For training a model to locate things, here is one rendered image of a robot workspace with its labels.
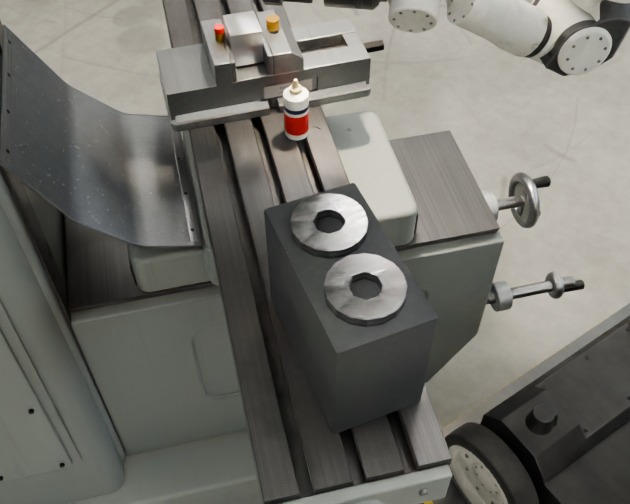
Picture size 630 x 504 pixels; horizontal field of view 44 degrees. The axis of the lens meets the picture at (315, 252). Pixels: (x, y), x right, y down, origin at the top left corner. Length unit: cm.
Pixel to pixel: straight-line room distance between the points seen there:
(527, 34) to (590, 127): 174
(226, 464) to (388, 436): 85
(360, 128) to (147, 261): 48
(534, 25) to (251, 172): 47
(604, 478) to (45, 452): 101
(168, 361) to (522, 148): 161
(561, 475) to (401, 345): 62
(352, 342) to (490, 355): 139
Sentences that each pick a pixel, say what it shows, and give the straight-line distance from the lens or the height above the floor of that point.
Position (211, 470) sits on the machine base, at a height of 20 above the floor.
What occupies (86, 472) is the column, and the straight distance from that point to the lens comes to 172.
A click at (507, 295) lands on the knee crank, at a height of 55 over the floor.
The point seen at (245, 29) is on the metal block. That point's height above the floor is 108.
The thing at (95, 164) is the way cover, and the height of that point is 94.
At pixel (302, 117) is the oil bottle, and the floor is 99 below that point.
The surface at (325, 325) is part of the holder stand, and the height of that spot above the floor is 113.
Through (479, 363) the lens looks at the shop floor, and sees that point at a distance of 216.
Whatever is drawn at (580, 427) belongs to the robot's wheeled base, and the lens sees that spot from 142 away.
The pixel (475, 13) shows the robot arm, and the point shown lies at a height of 120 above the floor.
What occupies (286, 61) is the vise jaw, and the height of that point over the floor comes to 104.
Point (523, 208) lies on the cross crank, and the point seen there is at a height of 63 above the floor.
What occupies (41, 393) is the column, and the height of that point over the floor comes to 62.
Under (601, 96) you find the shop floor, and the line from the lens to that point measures 303.
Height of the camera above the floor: 181
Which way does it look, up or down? 51 degrees down
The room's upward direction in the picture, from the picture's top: straight up
